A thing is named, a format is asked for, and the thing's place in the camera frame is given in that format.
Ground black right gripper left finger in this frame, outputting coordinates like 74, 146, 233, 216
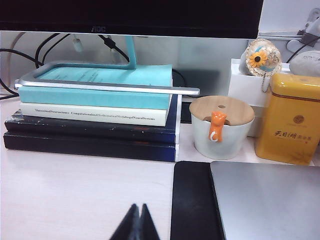
109, 203, 140, 240

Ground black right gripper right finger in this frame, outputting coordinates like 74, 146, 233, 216
139, 203, 161, 240

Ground black mouse pad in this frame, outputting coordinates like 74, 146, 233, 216
170, 160, 226, 240

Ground white ceramic cup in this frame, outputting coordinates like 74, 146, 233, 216
191, 116, 256, 160

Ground orange cat figurine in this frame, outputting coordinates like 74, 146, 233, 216
207, 110, 227, 144

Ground silver laptop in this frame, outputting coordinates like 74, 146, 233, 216
209, 160, 320, 240

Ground white neuroscience book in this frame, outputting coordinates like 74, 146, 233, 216
19, 101, 170, 127

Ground teal book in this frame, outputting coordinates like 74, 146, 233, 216
18, 63, 174, 111

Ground silver and teal monitor stand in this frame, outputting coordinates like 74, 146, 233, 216
14, 34, 201, 98

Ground wooden cup lid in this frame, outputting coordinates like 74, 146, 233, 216
188, 96, 256, 127

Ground white cardboard box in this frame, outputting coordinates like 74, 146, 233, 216
227, 58, 291, 138

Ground yellow tea tin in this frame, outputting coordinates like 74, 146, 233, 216
254, 72, 320, 166

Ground straw hat sunflower charm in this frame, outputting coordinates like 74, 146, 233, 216
243, 39, 283, 94

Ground grey plush toy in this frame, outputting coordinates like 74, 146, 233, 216
285, 7, 320, 76

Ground black monitor power cable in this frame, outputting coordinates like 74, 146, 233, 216
98, 34, 131, 64

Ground white hanging cable tag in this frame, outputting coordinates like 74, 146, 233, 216
71, 34, 84, 53

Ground black looped cable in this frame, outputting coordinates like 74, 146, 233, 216
34, 32, 73, 69
0, 48, 45, 101

